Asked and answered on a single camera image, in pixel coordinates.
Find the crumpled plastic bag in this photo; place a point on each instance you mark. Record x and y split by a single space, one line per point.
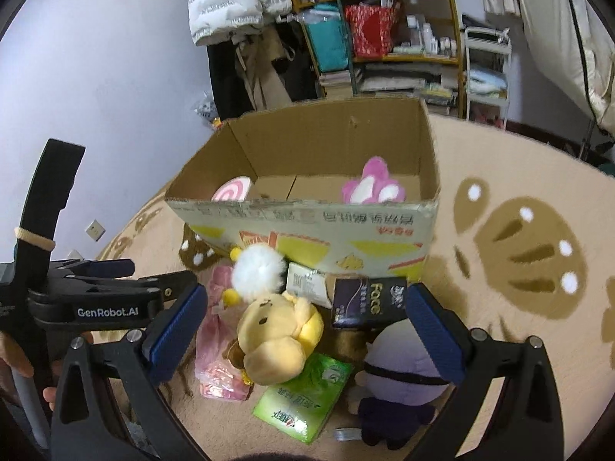
206 110

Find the green tissue pack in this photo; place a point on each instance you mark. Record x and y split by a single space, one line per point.
298 398

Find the pink swirl plush toy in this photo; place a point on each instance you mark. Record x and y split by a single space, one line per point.
230 191

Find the beige printed blanket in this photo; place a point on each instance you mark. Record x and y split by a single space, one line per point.
504 177

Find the group of toiletry bottles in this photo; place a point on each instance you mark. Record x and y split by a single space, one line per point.
427 41

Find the white trolley cart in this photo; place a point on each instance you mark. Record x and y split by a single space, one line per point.
485 48

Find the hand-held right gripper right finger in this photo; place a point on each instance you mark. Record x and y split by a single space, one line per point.
432 336

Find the small clear plastic piece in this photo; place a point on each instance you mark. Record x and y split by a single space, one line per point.
347 434

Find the pink plastic packet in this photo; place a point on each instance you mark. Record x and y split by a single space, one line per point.
214 336

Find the pink white rabbit plush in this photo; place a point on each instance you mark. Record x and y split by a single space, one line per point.
370 187

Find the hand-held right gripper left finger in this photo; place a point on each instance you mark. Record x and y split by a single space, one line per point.
178 331

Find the black hanging garment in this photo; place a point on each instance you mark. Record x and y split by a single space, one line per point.
226 81

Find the white wall socket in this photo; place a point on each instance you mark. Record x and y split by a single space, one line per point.
94 229

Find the metal stand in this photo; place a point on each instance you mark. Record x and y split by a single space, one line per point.
587 139

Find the person's left hand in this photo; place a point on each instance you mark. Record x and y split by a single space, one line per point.
12 355

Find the white tissue pack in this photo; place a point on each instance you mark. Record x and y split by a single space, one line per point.
305 283

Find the white fluffy plush toy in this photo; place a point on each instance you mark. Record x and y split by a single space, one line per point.
257 269

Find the yellow dog plush toy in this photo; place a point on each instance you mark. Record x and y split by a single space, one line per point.
269 336

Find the pale purple plush doll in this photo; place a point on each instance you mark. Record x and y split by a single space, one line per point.
399 350

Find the green pole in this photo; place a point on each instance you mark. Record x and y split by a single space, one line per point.
347 43

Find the white puffer jacket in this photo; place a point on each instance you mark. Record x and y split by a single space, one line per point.
226 0

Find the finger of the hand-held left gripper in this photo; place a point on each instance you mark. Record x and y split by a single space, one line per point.
144 288
96 269

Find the teal bag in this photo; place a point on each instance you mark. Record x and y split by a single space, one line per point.
326 41

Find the beige coat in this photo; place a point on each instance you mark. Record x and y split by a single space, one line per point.
262 72

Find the stack of books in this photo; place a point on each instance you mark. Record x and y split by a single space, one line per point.
399 81

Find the printed cardboard box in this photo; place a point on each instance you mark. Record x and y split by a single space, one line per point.
307 230

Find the black tissue pack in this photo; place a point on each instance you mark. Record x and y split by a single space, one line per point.
360 302

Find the white fabric cover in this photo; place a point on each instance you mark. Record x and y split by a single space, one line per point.
567 33

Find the red patterned bag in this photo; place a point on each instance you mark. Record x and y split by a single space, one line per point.
372 31

